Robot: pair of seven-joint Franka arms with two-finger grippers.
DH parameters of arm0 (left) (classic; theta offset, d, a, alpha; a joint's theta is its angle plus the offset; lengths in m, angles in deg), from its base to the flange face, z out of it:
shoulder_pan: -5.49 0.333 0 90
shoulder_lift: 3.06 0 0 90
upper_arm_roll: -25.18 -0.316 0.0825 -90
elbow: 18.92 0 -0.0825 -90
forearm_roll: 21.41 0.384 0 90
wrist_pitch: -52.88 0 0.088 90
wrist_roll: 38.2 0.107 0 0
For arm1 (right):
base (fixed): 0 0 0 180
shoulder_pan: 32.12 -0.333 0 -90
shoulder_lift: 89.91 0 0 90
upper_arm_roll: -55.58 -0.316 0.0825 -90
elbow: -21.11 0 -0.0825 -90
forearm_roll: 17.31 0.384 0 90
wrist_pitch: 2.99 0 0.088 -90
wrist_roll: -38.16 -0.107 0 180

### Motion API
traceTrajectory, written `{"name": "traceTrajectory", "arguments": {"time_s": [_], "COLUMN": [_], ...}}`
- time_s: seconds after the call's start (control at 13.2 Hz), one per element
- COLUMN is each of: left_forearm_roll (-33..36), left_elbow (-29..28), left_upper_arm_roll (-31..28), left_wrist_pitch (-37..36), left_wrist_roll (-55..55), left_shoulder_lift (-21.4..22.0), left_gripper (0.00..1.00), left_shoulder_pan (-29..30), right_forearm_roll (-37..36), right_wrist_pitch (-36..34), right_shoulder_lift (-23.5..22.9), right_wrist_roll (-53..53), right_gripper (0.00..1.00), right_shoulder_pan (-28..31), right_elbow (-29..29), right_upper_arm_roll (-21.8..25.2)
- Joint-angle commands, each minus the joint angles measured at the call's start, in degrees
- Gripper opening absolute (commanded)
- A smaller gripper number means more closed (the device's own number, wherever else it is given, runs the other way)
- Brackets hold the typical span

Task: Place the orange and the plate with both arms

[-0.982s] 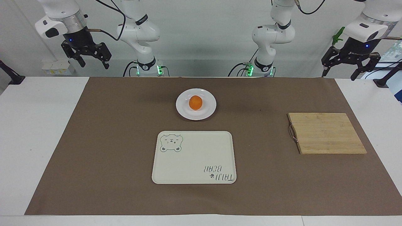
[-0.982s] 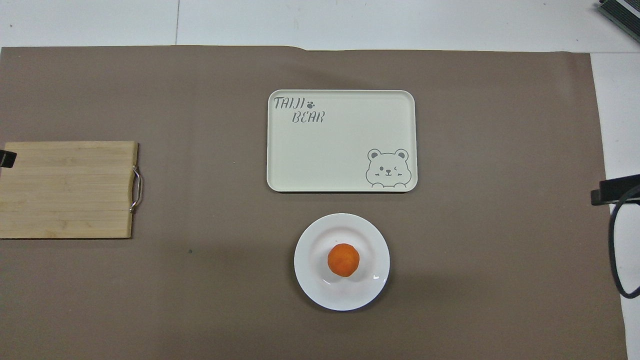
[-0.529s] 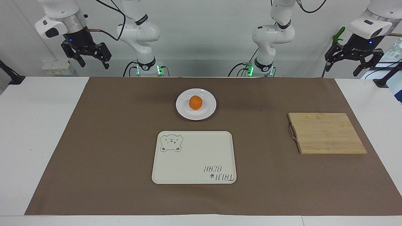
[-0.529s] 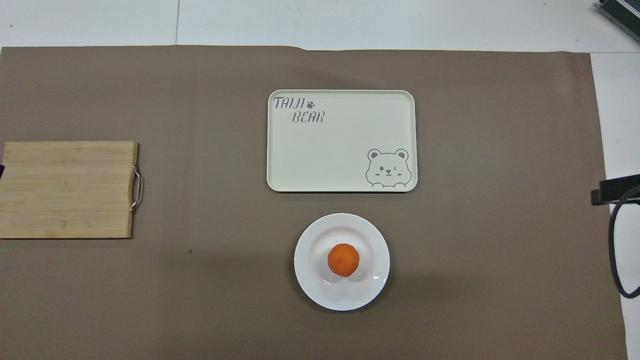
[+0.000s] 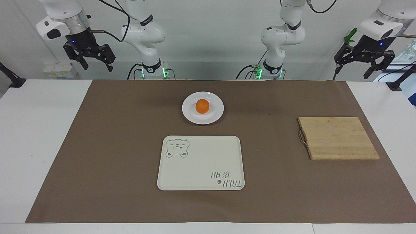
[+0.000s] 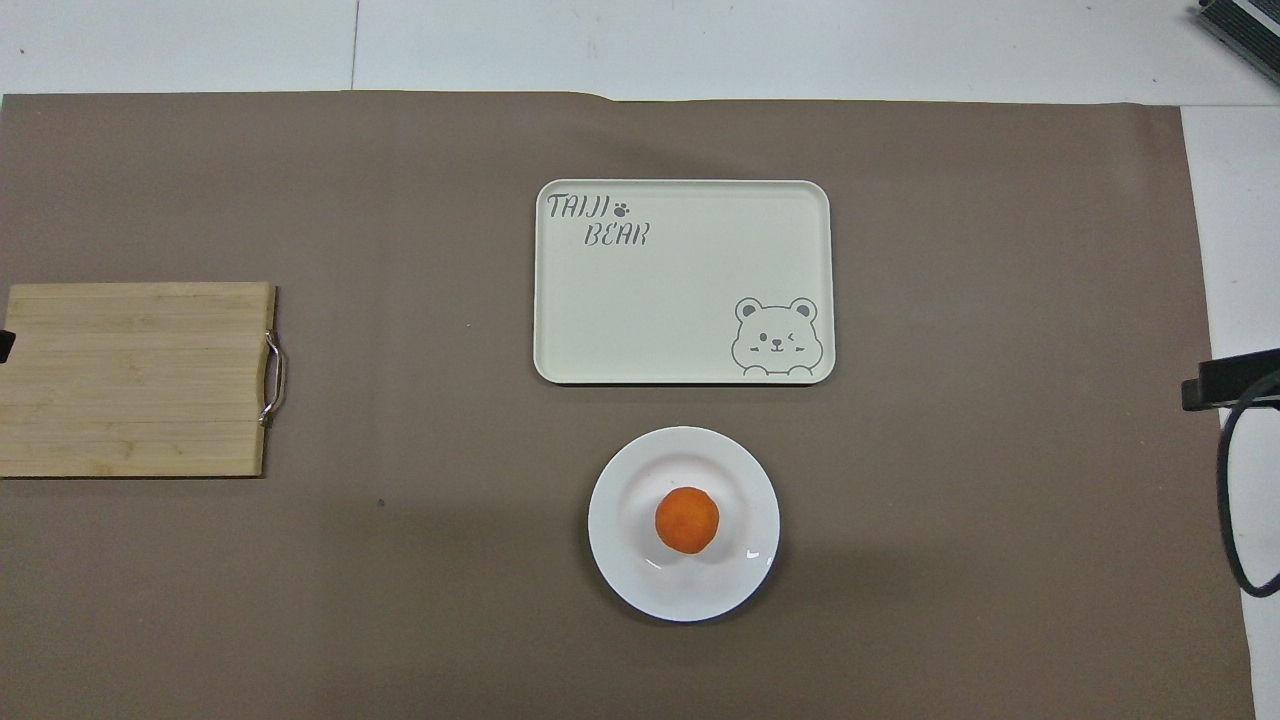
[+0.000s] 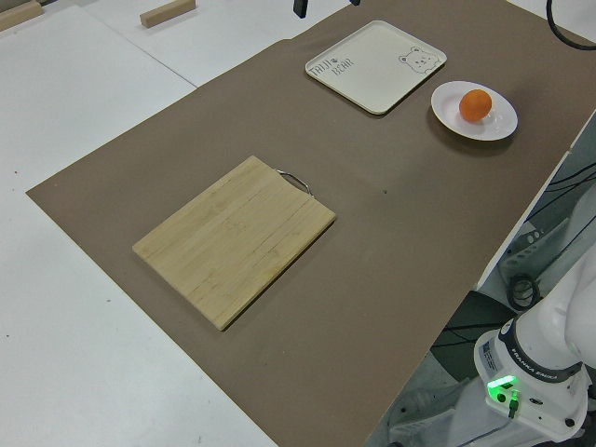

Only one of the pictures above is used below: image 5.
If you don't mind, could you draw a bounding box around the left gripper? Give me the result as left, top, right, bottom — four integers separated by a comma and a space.
334, 34, 396, 80

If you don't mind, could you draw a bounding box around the white socket box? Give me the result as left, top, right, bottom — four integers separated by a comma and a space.
43, 63, 79, 79

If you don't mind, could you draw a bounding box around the wooden cutting board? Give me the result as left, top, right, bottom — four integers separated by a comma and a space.
298, 116, 380, 160

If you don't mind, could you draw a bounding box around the green plastic clamp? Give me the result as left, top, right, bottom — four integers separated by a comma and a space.
344, 27, 358, 46

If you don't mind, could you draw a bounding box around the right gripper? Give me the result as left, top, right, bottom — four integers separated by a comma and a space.
63, 28, 116, 72

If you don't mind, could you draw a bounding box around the black stand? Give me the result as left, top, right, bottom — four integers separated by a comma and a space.
0, 62, 27, 88
386, 63, 416, 92

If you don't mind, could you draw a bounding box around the orange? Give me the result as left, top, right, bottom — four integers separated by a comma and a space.
195, 98, 210, 115

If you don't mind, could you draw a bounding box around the white round plate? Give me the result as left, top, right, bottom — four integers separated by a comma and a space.
182, 91, 225, 125

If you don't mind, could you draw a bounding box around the cream tray with bear print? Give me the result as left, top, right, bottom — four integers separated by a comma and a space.
157, 135, 245, 191

